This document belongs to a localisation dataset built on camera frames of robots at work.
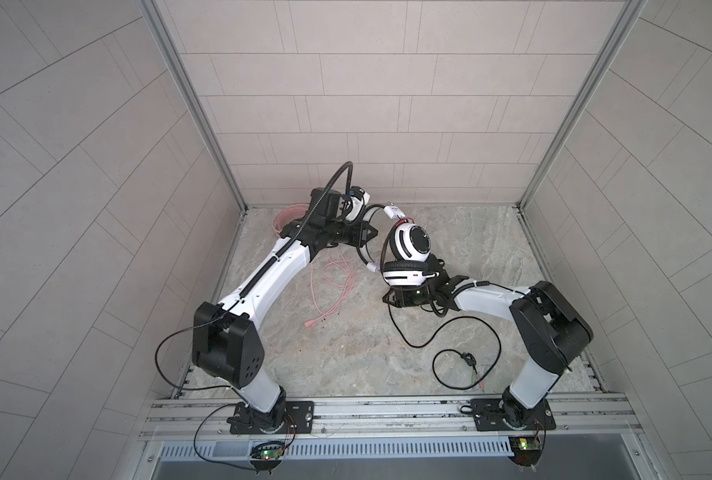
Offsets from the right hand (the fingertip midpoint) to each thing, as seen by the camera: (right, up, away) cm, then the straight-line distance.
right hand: (387, 300), depth 88 cm
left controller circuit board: (-27, -28, -24) cm, 46 cm away
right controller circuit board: (+31, -30, -20) cm, 47 cm away
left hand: (-2, +22, -11) cm, 24 cm away
